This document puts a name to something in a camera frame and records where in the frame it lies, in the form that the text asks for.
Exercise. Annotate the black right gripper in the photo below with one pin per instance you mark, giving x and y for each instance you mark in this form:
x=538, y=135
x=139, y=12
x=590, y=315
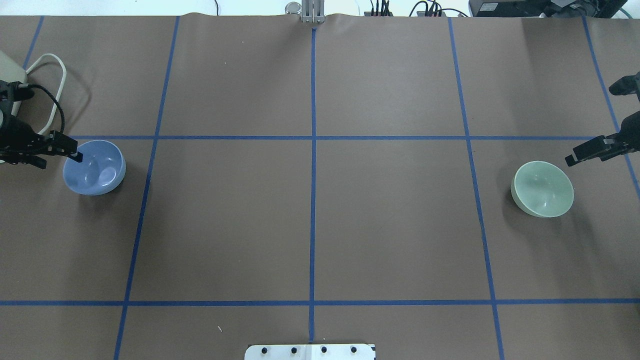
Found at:
x=613, y=145

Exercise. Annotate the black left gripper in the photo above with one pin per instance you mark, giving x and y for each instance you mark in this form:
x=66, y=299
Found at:
x=16, y=138

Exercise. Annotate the green bowl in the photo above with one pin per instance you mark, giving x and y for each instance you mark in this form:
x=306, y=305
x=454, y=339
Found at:
x=542, y=190

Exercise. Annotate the aluminium frame post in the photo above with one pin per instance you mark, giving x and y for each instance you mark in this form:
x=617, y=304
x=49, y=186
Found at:
x=312, y=11

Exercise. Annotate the blue bowl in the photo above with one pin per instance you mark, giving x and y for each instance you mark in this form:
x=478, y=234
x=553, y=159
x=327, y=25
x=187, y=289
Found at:
x=102, y=170

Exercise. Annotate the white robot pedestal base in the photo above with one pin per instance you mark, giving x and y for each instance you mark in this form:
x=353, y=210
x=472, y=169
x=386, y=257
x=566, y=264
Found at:
x=336, y=351

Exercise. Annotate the beige appliance box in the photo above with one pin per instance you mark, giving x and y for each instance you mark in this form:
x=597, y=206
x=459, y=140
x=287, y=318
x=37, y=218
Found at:
x=10, y=72

